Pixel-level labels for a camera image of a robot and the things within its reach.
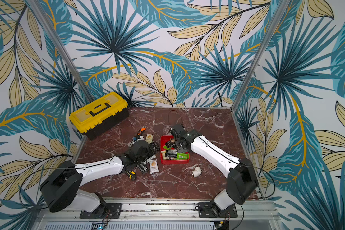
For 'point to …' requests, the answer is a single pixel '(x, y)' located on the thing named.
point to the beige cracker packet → (149, 138)
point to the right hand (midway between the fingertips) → (186, 145)
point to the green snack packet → (182, 156)
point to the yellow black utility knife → (131, 173)
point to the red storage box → (163, 139)
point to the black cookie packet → (142, 168)
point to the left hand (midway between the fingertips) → (155, 149)
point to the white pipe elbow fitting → (198, 171)
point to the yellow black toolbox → (100, 116)
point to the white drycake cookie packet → (153, 166)
